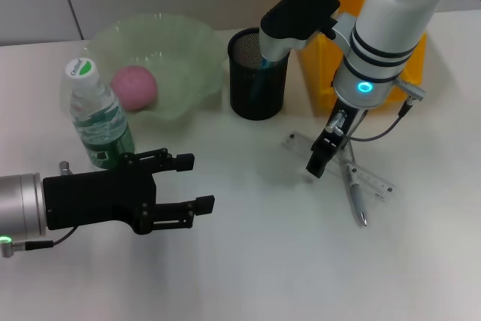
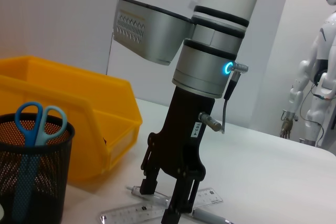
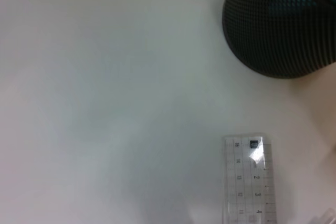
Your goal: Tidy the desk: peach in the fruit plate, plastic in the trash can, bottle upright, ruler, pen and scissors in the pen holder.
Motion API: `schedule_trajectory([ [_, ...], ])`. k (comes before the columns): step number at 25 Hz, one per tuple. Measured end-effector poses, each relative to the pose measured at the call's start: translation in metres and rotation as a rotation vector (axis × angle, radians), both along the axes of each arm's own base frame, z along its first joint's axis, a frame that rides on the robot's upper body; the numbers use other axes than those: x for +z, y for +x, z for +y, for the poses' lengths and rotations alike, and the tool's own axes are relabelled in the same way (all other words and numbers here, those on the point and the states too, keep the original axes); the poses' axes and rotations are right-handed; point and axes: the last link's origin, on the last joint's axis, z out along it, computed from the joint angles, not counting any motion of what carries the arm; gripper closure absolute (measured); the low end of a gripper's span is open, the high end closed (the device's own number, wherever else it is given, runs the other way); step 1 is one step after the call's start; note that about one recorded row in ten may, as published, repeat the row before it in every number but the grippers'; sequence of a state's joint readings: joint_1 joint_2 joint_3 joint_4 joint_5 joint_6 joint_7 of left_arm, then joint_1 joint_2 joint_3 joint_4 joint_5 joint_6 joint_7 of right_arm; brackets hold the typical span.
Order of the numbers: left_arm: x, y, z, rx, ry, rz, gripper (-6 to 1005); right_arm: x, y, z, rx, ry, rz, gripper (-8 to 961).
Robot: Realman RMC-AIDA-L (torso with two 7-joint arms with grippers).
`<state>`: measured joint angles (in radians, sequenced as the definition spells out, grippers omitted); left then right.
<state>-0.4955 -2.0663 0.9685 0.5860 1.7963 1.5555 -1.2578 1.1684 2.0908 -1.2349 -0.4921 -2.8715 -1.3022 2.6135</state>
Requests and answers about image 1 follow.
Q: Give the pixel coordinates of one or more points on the grey ballpoint pen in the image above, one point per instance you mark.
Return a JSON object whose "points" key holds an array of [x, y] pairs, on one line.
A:
{"points": [[359, 204]]}

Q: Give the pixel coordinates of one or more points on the pink peach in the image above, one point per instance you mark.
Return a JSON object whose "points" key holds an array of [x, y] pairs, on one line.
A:
{"points": [[135, 88]]}

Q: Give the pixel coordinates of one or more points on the yellow plastic bin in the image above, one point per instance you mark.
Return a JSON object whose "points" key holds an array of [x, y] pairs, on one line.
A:
{"points": [[323, 73]]}

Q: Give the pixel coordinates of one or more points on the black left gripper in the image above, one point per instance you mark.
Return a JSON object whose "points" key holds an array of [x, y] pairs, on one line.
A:
{"points": [[97, 197]]}

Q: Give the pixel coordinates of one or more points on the translucent green fruit plate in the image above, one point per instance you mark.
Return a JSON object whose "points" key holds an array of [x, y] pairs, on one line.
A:
{"points": [[169, 46]]}

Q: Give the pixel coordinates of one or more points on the clear plastic ruler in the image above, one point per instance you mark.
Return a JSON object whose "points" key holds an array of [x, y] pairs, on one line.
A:
{"points": [[376, 182]]}

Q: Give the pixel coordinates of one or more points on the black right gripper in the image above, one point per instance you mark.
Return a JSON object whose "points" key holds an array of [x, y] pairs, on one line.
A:
{"points": [[347, 122]]}

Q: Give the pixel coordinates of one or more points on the blue scissors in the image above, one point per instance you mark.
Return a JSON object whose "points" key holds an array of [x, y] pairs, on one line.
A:
{"points": [[265, 63]]}

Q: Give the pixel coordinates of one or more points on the black mesh pen holder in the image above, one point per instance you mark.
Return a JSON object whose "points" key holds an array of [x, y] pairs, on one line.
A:
{"points": [[259, 106]]}

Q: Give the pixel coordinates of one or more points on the clear green-label water bottle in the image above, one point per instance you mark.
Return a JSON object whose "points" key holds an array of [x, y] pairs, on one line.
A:
{"points": [[101, 133]]}

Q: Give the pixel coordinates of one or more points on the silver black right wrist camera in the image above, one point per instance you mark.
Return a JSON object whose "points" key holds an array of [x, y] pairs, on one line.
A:
{"points": [[300, 13]]}

